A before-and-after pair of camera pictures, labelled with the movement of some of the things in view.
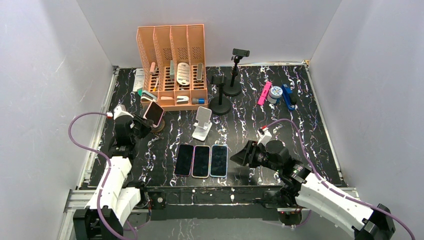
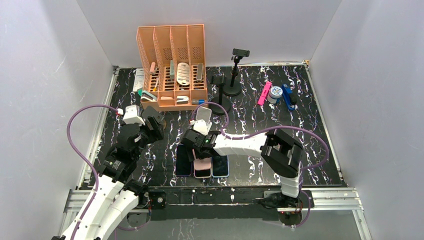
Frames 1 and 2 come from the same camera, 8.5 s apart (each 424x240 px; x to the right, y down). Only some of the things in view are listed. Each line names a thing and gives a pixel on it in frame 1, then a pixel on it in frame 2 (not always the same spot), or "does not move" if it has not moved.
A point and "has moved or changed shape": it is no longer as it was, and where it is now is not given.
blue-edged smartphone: [219, 160] does not move
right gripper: [247, 155] → [189, 152]
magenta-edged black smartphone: [184, 160] does not move
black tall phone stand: [234, 88] does not move
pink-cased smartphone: [154, 113] has moved or changed shape
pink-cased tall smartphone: [201, 162] does not move
